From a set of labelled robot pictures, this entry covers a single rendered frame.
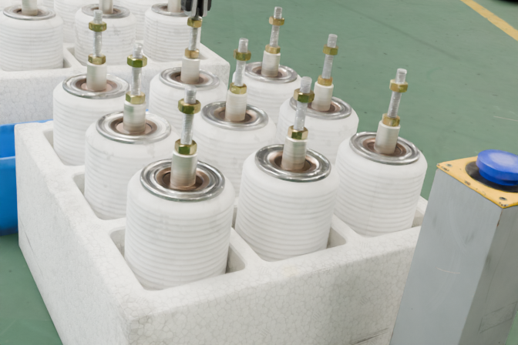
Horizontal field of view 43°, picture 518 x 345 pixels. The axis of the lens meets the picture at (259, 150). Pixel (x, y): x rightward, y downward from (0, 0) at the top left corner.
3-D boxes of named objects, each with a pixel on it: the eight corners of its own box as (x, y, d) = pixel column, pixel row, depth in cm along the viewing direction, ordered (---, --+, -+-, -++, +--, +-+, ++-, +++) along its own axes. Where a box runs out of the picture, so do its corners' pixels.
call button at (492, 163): (494, 167, 56) (501, 145, 55) (533, 189, 53) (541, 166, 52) (461, 173, 54) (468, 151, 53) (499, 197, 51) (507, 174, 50)
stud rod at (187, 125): (177, 169, 58) (184, 88, 55) (179, 163, 59) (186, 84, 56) (189, 170, 58) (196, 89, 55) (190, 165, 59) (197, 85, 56)
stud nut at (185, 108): (176, 112, 55) (176, 103, 55) (179, 105, 57) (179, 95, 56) (199, 115, 55) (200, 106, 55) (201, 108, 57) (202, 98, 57)
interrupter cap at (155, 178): (140, 205, 55) (141, 198, 55) (138, 162, 62) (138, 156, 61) (230, 205, 57) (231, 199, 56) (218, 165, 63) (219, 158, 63)
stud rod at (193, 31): (184, 68, 82) (190, 7, 78) (190, 66, 82) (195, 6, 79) (191, 70, 81) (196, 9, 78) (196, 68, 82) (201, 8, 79)
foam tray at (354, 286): (264, 199, 109) (279, 96, 101) (431, 355, 80) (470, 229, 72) (18, 245, 89) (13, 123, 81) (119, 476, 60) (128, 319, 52)
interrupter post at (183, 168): (169, 190, 58) (172, 156, 56) (168, 176, 60) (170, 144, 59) (197, 190, 58) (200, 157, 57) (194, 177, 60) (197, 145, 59)
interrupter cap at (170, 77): (155, 89, 79) (156, 84, 79) (162, 68, 86) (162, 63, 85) (219, 96, 80) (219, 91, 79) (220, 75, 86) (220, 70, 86)
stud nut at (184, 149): (173, 153, 57) (173, 144, 57) (175, 145, 58) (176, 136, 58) (195, 156, 57) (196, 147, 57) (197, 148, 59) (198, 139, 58)
